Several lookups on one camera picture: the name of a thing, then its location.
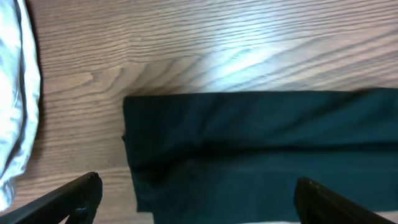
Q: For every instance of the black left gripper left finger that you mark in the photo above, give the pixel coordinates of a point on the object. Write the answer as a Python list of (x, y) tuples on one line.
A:
[(74, 202)]

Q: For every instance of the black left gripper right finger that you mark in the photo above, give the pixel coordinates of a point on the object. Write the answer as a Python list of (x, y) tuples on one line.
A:
[(316, 204)]

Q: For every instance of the black t-shirt with logo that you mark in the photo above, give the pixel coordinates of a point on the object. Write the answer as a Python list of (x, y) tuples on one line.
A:
[(236, 157)]

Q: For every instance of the folded beige garment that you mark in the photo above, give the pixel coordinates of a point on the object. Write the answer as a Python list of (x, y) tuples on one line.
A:
[(20, 94)]

